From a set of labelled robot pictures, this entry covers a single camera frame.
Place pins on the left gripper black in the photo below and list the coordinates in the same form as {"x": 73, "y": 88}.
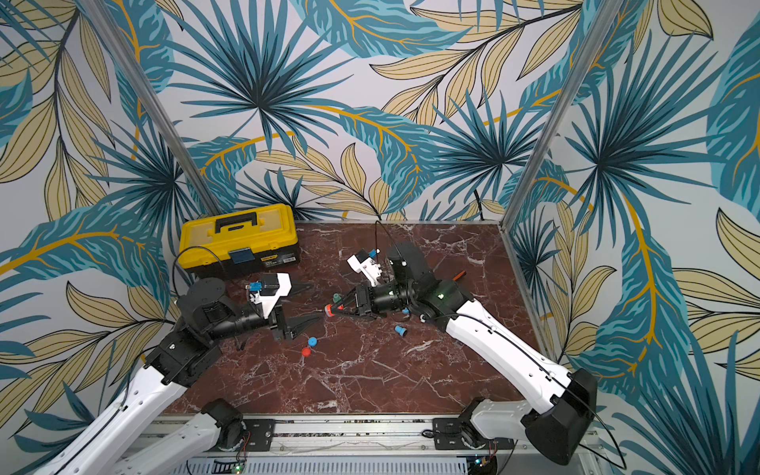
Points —
{"x": 287, "y": 325}

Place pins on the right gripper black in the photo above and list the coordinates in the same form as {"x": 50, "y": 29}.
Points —
{"x": 361, "y": 300}

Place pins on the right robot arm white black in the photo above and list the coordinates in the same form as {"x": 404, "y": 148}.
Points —
{"x": 559, "y": 405}

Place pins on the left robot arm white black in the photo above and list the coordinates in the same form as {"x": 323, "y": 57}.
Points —
{"x": 208, "y": 316}

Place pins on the yellow black toolbox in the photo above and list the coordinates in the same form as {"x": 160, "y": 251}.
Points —
{"x": 238, "y": 244}

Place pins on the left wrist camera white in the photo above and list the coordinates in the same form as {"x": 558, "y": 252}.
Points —
{"x": 264, "y": 294}

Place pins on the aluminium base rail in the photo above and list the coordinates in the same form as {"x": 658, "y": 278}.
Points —
{"x": 379, "y": 444}

